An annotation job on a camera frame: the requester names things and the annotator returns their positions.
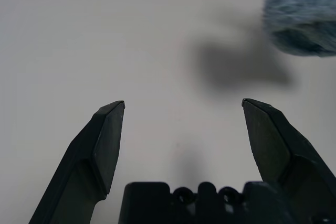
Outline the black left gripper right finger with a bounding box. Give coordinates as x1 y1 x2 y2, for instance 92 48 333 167
241 98 336 224

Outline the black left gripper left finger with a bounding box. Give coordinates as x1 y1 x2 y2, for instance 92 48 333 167
28 100 125 224

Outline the light blue fluffy rag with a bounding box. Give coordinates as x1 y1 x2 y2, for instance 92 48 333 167
260 0 336 58

